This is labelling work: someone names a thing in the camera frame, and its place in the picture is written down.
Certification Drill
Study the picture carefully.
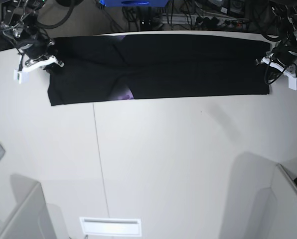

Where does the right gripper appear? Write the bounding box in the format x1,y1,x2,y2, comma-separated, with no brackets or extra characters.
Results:
18,34,55,60

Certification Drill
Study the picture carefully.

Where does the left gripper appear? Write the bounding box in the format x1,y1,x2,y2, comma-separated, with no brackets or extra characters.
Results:
271,41,297,66

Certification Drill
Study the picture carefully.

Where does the black T-shirt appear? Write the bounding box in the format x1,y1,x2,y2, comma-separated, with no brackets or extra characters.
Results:
48,34,270,106

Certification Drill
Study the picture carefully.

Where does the blue box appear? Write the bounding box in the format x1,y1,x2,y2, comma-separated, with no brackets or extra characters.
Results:
99,0,168,7

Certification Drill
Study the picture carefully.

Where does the white power strip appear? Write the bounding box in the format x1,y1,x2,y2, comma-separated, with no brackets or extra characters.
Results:
158,13,250,27

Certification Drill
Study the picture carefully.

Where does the white partition panel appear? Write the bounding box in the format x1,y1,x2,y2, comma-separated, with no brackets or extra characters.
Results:
0,182,57,239

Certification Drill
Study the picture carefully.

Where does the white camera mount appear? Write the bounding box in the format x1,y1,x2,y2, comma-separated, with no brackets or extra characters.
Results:
257,56,297,91
13,55,64,84

